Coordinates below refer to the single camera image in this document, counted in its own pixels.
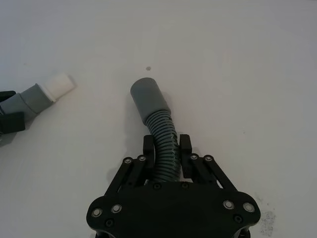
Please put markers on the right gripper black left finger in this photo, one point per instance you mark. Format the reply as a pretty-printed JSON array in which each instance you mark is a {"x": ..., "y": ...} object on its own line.
[{"x": 135, "y": 171}]

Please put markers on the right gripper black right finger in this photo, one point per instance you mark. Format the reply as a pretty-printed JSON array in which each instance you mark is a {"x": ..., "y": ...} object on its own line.
[{"x": 200, "y": 168}]

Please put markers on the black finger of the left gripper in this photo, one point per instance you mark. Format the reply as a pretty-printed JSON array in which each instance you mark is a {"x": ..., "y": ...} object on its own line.
[
  {"x": 12, "y": 122},
  {"x": 6, "y": 95}
]

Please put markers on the grey pipe fitting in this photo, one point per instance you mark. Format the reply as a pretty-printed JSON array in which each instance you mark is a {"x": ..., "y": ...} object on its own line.
[{"x": 29, "y": 100}]

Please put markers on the white plastic tube end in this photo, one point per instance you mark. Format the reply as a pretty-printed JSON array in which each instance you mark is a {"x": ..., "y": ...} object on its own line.
[{"x": 60, "y": 85}]

